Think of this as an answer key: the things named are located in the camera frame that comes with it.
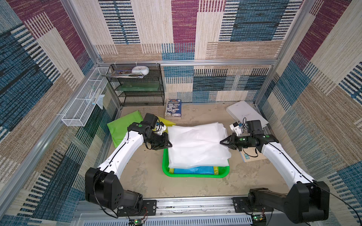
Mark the white translucent raincoat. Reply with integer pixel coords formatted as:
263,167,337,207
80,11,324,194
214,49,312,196
168,122,232,169

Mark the green plastic basket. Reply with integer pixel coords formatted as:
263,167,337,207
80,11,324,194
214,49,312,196
162,149,230,179

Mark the blue raincoat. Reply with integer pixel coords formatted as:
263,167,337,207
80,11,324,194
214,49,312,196
173,166,216,175

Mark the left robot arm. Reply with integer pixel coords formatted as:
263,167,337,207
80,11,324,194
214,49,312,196
85,113,172,218

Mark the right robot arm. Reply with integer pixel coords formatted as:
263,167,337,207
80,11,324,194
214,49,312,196
220,120,330,224

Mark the small yellow folded raincoat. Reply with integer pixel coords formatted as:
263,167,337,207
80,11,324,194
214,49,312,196
158,116,176,132

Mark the lime green folded raincoat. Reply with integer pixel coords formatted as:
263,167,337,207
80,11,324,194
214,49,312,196
107,111,143,148

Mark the tan notebook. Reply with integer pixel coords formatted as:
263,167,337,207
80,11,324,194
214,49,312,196
240,147,267,163

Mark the white book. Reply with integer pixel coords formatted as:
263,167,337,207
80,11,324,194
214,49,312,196
226,101,269,128

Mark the blue treehouse book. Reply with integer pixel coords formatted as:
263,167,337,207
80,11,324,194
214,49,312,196
165,99,182,118

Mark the white bowl on rack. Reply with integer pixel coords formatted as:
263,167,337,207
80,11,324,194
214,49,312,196
132,66,150,76

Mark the magazine on rack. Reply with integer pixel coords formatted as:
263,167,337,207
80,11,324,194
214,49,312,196
103,70,144,79

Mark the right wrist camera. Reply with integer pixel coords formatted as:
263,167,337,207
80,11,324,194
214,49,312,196
230,122,246,137

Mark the black wire shelf rack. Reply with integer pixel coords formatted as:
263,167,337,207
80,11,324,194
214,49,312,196
106,63,165,107

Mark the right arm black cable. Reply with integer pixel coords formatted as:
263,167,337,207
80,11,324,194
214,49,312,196
316,182,362,224

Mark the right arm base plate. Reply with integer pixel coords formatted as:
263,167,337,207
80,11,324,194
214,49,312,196
232,196,274,215

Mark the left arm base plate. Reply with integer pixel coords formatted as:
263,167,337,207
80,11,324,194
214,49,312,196
117,200,157,217

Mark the white wire wall basket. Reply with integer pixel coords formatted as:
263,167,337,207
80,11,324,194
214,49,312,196
61,67,107,127

